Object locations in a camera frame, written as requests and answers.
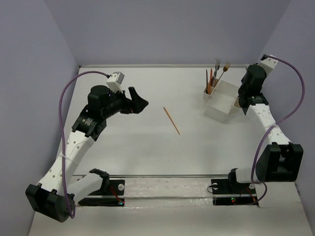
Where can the gold knife dark handle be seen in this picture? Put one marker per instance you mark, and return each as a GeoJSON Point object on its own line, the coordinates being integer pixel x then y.
{"type": "Point", "coordinates": [207, 81]}

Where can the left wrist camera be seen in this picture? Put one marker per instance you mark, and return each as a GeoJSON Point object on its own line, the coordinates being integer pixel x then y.
{"type": "Point", "coordinates": [114, 82]}

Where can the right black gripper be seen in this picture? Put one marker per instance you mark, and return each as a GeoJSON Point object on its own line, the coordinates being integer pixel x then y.
{"type": "Point", "coordinates": [242, 80]}

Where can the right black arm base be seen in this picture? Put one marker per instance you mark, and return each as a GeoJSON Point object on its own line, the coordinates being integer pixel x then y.
{"type": "Point", "coordinates": [229, 194]}

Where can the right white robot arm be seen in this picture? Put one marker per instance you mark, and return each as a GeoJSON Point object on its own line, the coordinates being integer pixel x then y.
{"type": "Point", "coordinates": [277, 158]}

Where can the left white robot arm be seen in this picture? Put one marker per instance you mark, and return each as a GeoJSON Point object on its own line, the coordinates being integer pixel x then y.
{"type": "Point", "coordinates": [54, 196]}

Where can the white utensil caddy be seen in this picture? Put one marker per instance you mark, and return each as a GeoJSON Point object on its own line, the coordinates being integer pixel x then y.
{"type": "Point", "coordinates": [222, 103]}

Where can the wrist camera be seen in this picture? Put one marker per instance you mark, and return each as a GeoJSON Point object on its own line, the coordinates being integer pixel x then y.
{"type": "Point", "coordinates": [114, 82]}
{"type": "Point", "coordinates": [268, 64]}

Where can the silver fork dark handle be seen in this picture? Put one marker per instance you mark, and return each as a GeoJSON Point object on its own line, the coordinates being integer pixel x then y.
{"type": "Point", "coordinates": [217, 66]}

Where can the orange chopstick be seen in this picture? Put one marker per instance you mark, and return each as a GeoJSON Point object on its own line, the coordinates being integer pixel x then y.
{"type": "Point", "coordinates": [172, 121]}

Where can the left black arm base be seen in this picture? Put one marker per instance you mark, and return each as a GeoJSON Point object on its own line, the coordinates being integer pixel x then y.
{"type": "Point", "coordinates": [112, 196]}

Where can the metal table rail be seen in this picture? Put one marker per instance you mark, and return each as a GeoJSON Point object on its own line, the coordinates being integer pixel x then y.
{"type": "Point", "coordinates": [149, 66]}

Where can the gold fork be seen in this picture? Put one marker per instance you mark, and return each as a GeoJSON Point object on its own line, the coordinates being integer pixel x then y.
{"type": "Point", "coordinates": [225, 68]}

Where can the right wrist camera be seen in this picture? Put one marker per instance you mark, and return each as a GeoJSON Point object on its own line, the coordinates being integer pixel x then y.
{"type": "Point", "coordinates": [268, 64]}

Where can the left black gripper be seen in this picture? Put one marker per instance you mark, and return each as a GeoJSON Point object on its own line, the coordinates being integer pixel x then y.
{"type": "Point", "coordinates": [128, 103]}

